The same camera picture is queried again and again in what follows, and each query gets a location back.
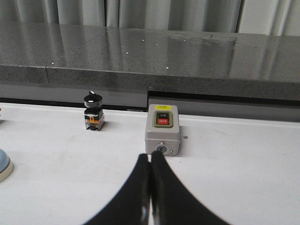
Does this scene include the dark granite counter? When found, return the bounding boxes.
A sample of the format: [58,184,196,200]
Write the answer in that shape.
[0,21,300,122]

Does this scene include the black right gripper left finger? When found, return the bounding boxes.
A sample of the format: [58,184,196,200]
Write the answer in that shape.
[86,154,150,225]

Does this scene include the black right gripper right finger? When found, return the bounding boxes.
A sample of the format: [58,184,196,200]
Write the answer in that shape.
[151,151,228,225]

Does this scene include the grey on off switch box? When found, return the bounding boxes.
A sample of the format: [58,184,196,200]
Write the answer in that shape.
[145,104,180,156]

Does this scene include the black selector knob switch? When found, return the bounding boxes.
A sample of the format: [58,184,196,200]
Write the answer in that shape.
[84,91,105,131]

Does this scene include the grey curtain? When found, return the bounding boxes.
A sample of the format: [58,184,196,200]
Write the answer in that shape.
[0,0,300,36]

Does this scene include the blue and cream call bell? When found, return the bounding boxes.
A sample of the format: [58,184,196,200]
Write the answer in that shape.
[0,149,14,182]

